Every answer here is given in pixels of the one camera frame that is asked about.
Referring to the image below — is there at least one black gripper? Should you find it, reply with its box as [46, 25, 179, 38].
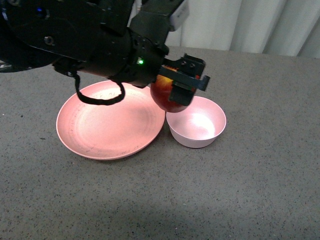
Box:
[111, 0, 210, 107]

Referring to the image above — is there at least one red apple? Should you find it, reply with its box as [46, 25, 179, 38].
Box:
[150, 75, 188, 113]

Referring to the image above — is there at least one pink bowl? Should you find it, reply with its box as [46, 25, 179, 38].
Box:
[166, 96, 227, 149]

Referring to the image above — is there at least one pink plate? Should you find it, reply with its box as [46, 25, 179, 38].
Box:
[56, 83, 166, 160]

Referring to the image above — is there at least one white curtain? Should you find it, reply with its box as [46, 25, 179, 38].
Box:
[129, 0, 320, 59]

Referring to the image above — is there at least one black cable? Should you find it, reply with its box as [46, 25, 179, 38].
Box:
[73, 72, 126, 106]

